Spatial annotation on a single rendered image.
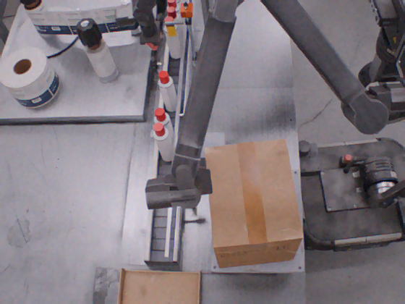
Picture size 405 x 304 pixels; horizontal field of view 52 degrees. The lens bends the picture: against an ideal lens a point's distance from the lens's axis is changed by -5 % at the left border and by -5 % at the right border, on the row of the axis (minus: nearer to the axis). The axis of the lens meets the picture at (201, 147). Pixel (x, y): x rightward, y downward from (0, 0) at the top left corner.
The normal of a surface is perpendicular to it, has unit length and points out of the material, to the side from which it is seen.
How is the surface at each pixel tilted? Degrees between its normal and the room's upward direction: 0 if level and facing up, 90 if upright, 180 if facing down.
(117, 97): 0
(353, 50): 0
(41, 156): 0
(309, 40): 52
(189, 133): 42
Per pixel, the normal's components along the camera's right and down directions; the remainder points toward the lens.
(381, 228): -0.10, -0.46
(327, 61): -0.06, 0.43
